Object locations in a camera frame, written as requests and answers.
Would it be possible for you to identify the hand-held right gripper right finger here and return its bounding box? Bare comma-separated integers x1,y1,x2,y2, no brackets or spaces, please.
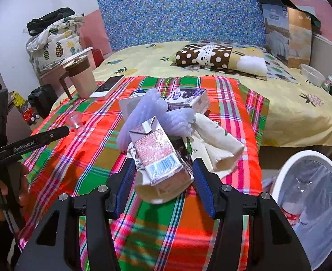
192,157,318,271

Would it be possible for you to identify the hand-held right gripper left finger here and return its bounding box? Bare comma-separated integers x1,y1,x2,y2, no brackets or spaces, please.
14,157,140,271

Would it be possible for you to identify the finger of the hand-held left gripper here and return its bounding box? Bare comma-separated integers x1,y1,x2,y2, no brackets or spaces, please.
0,126,71,162

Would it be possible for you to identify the pink milk carton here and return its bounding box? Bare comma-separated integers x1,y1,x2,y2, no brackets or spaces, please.
129,116,195,187

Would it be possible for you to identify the white paper wrapper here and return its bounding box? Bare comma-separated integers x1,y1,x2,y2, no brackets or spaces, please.
186,113,245,180

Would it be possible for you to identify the small purple foam net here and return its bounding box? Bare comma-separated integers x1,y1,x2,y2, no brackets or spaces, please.
166,108,197,136

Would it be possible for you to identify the white foam fruit net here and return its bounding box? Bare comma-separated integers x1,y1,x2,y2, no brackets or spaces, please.
118,89,168,152

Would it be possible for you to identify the white yogurt cup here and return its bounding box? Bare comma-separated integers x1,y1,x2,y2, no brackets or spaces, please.
118,90,147,119

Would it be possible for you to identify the white trash bin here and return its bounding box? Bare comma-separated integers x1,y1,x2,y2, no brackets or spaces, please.
270,150,332,271

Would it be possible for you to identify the colourful printed box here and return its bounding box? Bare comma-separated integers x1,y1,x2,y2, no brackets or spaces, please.
10,91,41,126

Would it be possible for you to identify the dark snack wrapper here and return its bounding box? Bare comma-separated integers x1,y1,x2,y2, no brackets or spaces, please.
170,135,195,163

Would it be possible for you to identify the black speaker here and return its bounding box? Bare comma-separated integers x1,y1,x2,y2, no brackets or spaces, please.
28,85,60,119

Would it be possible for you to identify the small clear plastic cup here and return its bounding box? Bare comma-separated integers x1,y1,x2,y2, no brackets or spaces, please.
65,111,85,132

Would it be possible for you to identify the plaid blanket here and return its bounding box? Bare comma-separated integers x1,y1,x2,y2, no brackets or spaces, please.
18,75,270,271

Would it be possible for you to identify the pineapple print bag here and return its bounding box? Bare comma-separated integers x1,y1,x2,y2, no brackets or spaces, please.
26,14,85,78

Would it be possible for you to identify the white phone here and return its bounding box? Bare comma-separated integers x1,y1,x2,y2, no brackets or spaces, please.
89,75,126,100

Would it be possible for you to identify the black clothing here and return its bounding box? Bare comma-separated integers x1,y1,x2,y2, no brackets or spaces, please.
26,7,77,36

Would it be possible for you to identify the red box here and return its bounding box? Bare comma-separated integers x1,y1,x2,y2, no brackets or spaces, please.
92,49,104,65

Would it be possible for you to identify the yellow bed sheet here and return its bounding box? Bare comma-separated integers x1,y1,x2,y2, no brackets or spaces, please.
50,40,332,150

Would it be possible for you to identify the clear plastic bin liner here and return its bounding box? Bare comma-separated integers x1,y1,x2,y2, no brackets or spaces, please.
281,159,332,264

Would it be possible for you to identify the brown polka dot pillow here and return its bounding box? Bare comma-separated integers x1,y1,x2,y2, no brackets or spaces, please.
175,43,269,77

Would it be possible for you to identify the clear plastic bowl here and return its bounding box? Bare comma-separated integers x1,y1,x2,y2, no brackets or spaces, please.
299,63,326,88

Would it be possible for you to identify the blue floral headboard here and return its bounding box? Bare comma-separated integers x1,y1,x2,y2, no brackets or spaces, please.
95,0,286,52

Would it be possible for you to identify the white bed footboard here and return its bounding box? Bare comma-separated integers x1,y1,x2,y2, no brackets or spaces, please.
310,32,332,102

